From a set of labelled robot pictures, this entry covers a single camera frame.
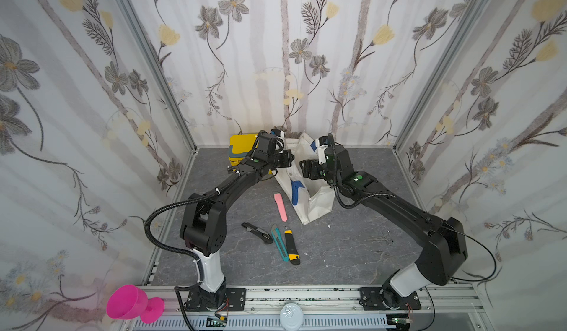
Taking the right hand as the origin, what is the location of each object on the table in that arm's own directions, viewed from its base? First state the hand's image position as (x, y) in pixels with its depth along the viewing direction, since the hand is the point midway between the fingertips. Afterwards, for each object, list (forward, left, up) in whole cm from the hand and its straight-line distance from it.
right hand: (313, 158), depth 78 cm
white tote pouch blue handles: (-11, 0, -10) cm, 15 cm away
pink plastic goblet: (-45, +51, -10) cm, 69 cm away
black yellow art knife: (-28, +5, -26) cm, 38 cm away
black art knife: (-20, +18, -25) cm, 37 cm away
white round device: (-47, +6, -20) cm, 51 cm away
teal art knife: (-20, +12, -27) cm, 36 cm away
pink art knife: (-6, +11, -28) cm, 30 cm away
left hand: (+7, +6, -6) cm, 11 cm away
